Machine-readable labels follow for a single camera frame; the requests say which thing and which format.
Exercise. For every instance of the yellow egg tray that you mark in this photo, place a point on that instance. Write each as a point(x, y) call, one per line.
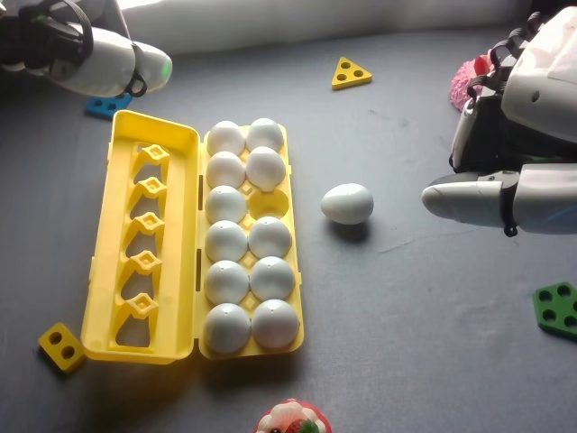
point(180, 225)

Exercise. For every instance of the green hexagon block with holes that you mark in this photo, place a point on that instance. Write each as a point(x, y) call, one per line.
point(553, 303)

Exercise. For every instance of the pink toy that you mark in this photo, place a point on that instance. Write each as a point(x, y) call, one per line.
point(462, 85)

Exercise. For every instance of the yellow rectangular two-hole block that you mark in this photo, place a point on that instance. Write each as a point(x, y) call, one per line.
point(61, 356)

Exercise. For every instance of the yellow triangle three-hole block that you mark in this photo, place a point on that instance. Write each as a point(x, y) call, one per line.
point(354, 80)

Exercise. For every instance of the blue two-hole block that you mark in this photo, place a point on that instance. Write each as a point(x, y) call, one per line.
point(100, 108)

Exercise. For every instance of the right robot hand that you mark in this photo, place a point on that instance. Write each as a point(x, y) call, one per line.
point(541, 108)

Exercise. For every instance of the red and white toy cake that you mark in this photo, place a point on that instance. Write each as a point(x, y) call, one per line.
point(293, 417)

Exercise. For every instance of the white toy egg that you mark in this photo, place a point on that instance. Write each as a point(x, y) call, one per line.
point(269, 237)
point(265, 134)
point(226, 328)
point(225, 204)
point(226, 282)
point(275, 323)
point(226, 240)
point(225, 170)
point(272, 279)
point(266, 169)
point(225, 136)
point(347, 203)

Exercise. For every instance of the grey table cloth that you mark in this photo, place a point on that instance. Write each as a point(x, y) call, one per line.
point(405, 315)

